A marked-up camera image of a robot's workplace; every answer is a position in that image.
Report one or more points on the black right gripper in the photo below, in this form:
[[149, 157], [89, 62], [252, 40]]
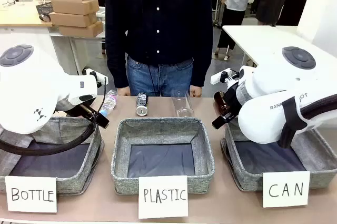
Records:
[[232, 100]]

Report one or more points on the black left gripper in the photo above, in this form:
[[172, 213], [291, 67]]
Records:
[[84, 110]]

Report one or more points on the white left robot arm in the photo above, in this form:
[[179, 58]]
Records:
[[26, 89]]

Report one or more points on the person's left forearm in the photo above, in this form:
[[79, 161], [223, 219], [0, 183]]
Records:
[[201, 63]]

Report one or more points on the person's right forearm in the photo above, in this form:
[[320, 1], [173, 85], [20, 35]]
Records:
[[116, 63]]

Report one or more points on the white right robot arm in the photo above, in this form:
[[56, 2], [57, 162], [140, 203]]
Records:
[[263, 118]]

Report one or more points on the black drink can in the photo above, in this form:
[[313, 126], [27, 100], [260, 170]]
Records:
[[142, 104]]

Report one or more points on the grey basket labelled bottle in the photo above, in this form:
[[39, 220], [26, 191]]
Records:
[[65, 160]]

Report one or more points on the grey basket labelled can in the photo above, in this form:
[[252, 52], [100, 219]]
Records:
[[263, 160]]

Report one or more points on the grey basket labelled plastic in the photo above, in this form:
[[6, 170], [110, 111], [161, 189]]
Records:
[[160, 158]]

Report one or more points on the white paper sign CAN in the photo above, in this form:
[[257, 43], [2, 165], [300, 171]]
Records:
[[285, 189]]

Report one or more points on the black mesh basket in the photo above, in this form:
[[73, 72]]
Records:
[[44, 9]]

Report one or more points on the person's right hand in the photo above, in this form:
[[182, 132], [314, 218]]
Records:
[[123, 92]]

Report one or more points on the person's left hand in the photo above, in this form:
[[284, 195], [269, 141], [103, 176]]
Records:
[[196, 92]]

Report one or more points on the brown glass bottle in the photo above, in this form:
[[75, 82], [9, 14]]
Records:
[[219, 102]]

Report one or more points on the clear pink-label water bottle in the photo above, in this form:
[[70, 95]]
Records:
[[109, 102]]

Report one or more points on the clear plastic cup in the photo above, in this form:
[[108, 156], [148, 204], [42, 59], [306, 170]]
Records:
[[183, 105]]

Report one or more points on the white table under boxes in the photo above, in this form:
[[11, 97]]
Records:
[[79, 42]]

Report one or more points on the large white table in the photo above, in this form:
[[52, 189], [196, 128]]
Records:
[[263, 39]]

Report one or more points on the white paper sign PLASTIC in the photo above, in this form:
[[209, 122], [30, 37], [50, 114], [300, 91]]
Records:
[[163, 196]]

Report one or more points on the flat closed cardboard box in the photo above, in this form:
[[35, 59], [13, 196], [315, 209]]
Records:
[[81, 30], [72, 19]]

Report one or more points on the white paper sign BOTTLE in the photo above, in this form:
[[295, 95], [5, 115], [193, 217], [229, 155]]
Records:
[[31, 194]]

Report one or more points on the person in dark shirt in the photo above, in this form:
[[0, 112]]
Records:
[[158, 23]]

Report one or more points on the open cardboard box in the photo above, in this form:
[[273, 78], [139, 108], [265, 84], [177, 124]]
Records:
[[71, 0]]

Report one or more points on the wooden background table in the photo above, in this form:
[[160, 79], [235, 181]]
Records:
[[18, 15]]

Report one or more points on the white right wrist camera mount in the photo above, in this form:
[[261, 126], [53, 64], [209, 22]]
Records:
[[219, 76]]

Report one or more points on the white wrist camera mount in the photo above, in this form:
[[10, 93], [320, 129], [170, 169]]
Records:
[[219, 76], [92, 74]]

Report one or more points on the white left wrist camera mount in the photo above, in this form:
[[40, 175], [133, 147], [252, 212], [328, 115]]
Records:
[[92, 74]]

